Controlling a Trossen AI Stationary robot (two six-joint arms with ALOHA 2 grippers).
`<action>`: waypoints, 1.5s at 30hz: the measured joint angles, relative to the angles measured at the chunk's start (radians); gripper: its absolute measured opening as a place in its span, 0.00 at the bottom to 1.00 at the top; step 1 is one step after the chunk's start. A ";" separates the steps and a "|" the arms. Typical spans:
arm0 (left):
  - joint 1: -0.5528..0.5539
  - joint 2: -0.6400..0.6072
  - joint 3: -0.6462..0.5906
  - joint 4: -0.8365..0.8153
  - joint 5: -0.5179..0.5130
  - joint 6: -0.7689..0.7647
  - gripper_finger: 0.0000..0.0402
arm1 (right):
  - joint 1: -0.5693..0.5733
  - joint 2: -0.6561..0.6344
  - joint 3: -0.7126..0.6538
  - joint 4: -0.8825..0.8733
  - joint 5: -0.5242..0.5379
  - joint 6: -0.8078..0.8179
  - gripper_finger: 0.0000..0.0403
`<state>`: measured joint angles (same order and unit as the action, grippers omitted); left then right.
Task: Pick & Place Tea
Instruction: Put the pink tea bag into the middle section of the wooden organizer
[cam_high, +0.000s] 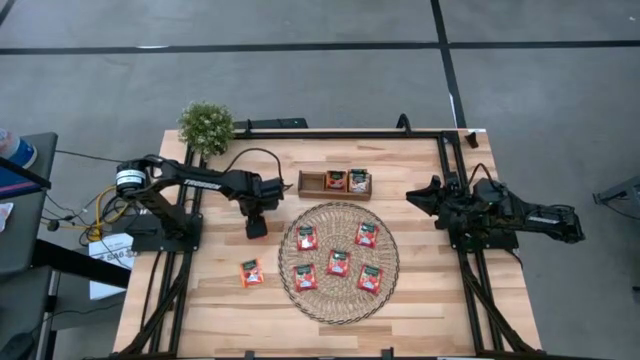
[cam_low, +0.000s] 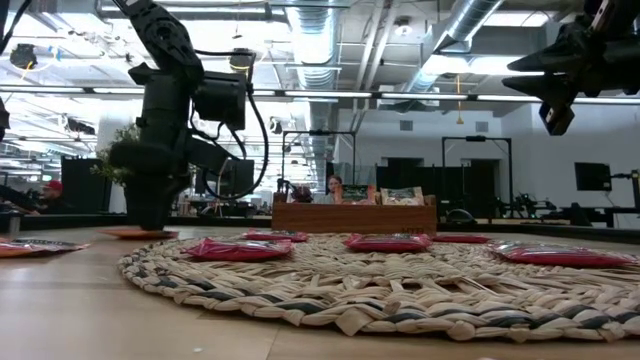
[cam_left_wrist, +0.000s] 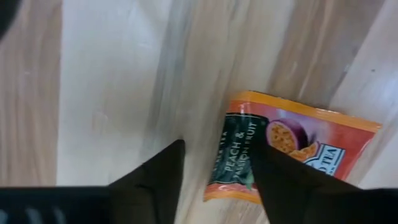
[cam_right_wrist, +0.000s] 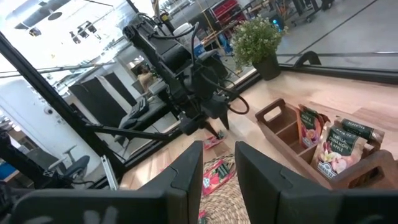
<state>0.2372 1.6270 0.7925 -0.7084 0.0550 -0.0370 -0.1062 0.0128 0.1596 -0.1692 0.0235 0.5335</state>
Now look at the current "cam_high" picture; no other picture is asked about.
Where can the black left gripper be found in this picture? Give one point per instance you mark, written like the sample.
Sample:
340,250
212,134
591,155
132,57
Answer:
250,192

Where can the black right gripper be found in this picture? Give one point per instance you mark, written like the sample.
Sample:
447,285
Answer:
460,207

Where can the orange tea packet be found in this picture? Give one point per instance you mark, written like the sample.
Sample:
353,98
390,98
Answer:
251,273
336,181

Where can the red strawberry tea packet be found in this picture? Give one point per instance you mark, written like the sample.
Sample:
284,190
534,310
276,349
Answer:
307,238
305,278
338,263
370,280
367,235

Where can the beige tea packet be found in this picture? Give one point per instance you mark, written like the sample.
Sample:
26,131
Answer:
359,181

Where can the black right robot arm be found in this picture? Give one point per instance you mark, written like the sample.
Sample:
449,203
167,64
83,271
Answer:
540,220

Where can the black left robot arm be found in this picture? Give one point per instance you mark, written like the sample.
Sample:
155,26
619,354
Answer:
200,182

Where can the wooden compartment tea box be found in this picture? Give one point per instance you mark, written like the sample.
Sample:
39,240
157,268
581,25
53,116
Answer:
311,184

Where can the black clip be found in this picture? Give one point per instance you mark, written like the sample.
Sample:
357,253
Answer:
471,140

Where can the round woven straw placemat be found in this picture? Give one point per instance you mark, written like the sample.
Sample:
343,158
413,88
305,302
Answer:
337,225

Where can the black power device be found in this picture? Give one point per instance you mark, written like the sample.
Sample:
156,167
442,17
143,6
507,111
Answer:
272,123

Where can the green potted plant black pot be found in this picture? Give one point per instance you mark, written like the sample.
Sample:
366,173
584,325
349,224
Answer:
206,127

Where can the white paper sheet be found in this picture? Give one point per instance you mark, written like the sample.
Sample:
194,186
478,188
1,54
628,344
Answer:
105,287

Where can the black desk bar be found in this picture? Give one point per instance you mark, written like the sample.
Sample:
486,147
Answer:
80,262

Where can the grey metal stand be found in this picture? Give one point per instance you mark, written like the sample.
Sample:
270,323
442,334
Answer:
622,192

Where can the grey desk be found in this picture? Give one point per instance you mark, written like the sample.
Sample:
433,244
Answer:
30,225

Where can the blue folder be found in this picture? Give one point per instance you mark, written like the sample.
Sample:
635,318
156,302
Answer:
15,187

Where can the blue white bottle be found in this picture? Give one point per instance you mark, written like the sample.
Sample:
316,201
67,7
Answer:
17,150

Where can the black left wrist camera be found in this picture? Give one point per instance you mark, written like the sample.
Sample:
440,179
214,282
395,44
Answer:
273,187

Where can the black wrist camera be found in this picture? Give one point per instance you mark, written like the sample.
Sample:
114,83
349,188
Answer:
487,190
273,187

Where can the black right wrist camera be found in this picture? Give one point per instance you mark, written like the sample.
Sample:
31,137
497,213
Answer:
487,190

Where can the black frame bracket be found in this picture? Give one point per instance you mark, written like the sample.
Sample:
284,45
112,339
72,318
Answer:
404,122
248,125

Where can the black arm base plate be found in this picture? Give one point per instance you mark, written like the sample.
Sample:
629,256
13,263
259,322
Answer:
155,243
502,245

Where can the black aluminium table frame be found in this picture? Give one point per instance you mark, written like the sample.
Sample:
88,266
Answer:
350,135

